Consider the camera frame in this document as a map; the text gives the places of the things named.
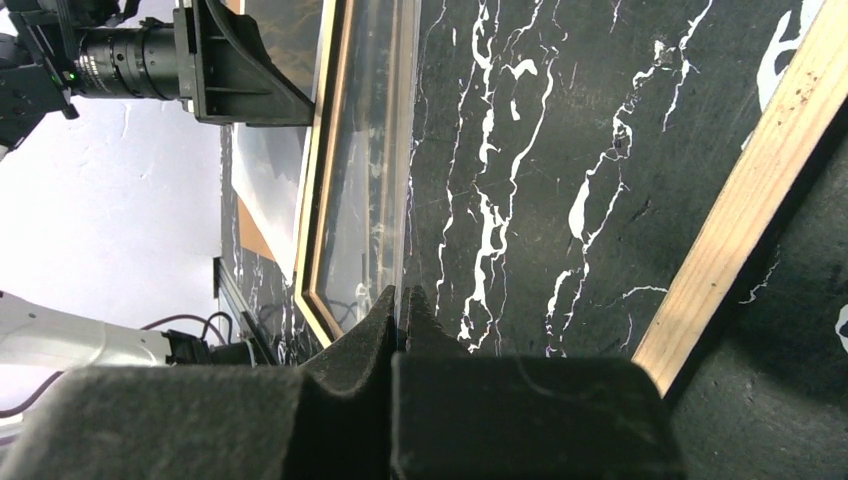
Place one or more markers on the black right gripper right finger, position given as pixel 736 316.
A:
pixel 456 415

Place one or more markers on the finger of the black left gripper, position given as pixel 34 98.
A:
pixel 233 78

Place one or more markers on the landscape photo print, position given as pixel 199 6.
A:
pixel 290 32

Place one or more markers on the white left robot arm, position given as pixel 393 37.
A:
pixel 36 336

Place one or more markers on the wooden picture frame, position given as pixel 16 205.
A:
pixel 588 178

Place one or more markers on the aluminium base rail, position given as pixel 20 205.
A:
pixel 247 326

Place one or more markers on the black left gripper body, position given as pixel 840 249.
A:
pixel 63 49

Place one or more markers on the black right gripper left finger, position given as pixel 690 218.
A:
pixel 329 418

